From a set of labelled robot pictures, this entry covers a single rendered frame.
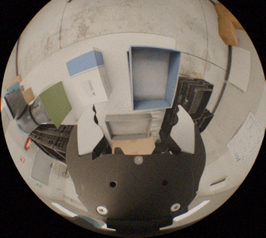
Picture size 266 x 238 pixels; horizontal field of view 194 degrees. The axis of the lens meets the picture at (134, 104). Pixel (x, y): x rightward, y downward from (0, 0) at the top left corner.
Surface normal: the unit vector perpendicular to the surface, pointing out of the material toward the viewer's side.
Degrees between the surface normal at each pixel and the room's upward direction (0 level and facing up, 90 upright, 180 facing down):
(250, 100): 90
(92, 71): 0
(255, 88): 90
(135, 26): 0
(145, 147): 90
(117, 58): 0
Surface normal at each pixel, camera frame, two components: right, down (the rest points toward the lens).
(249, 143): -0.99, 0.07
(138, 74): 0.10, 0.54
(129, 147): -0.03, -0.84
